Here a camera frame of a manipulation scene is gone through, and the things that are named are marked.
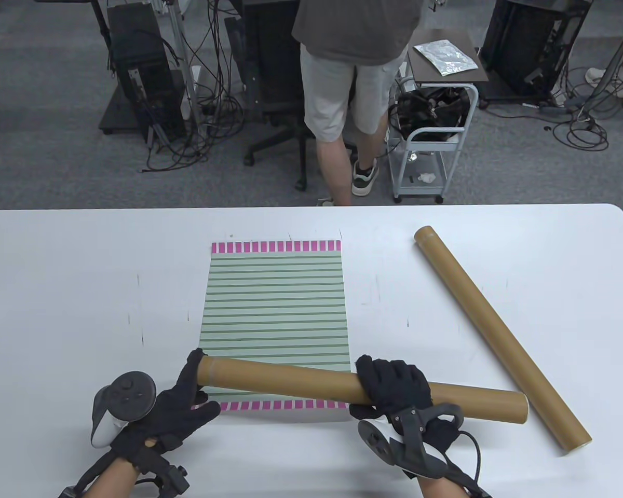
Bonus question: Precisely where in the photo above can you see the person's left hand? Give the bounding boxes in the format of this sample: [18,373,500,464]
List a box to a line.
[109,349,221,473]

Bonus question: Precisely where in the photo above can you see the black grey hand controller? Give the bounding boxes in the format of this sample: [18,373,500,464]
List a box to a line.
[90,371,157,448]
[357,404,465,479]

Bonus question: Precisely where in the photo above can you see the black computer tower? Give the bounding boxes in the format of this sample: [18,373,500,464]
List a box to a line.
[99,4,188,145]

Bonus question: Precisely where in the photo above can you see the person's right forearm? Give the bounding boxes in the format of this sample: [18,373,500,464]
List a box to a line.
[418,475,468,498]

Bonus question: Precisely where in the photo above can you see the person's right hand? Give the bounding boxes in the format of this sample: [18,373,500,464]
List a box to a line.
[349,355,463,478]

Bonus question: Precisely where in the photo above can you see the brown cardboard mailing tube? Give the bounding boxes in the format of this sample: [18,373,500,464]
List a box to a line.
[413,225,592,457]
[195,355,529,423]

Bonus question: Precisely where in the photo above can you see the green striped mouse pad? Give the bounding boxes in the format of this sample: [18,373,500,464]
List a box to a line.
[197,240,354,423]

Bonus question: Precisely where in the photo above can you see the black computer rack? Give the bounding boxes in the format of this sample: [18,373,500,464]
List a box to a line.
[480,0,592,102]

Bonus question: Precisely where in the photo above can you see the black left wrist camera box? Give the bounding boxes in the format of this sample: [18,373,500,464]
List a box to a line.
[156,464,190,496]

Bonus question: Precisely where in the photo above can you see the black headset gear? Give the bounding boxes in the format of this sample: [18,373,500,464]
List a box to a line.
[389,87,470,142]

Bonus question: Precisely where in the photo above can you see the black right glove cable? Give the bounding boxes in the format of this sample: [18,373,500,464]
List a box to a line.
[456,430,483,493]

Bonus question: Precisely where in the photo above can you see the white metal utility cart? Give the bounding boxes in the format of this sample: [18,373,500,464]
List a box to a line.
[387,78,480,204]

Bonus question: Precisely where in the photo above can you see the black mesh office chair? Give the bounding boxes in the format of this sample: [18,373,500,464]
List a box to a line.
[224,0,359,191]

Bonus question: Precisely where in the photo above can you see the black cable bundle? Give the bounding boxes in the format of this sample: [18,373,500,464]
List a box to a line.
[138,0,245,173]

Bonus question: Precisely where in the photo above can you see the black coiled floor cable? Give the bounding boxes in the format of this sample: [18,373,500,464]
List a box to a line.
[543,62,611,152]

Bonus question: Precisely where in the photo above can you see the person's left forearm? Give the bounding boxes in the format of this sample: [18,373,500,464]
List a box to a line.
[86,459,136,498]

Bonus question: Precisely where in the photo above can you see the crumpled silver foil bag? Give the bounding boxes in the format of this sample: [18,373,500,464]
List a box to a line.
[414,40,479,77]

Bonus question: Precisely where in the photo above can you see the small brown top side table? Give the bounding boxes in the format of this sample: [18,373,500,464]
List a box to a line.
[408,29,490,84]

